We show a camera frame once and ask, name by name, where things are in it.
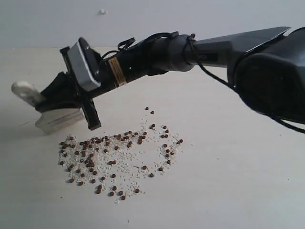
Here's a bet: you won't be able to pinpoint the black camera cable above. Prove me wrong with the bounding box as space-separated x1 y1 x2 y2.
102 31 305 134

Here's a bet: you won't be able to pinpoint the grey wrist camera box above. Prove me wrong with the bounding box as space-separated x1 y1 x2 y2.
68 37 101 92

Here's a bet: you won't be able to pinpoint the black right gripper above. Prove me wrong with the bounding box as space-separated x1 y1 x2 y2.
35 35 173 130

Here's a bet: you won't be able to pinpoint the white wooden paint brush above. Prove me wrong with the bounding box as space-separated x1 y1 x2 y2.
11 81 85 135

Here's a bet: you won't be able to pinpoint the white wall plug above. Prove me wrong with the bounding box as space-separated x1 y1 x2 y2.
99 9 107 15

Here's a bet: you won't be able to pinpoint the brown beans and rice grains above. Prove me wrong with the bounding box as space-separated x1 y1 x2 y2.
58 107 184 204

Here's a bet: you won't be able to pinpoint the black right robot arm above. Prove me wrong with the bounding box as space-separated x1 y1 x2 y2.
35 27 305 130

